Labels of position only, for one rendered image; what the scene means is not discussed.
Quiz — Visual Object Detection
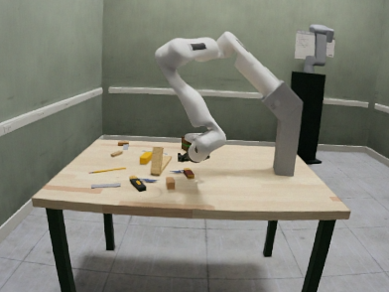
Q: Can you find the yellow rectangular block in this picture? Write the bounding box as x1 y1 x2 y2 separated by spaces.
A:
139 152 152 165

